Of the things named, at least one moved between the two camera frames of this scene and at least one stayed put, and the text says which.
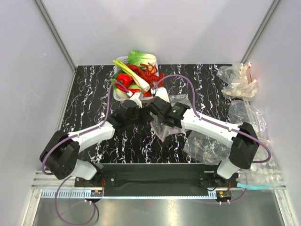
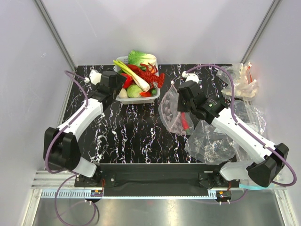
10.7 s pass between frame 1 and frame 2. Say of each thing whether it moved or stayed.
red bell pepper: stayed
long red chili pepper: moved
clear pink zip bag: moved
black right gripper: moved
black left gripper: moved
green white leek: stayed
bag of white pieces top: stayed
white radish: stayed
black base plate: stayed
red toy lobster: stayed
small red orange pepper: stayed
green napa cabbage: stayed
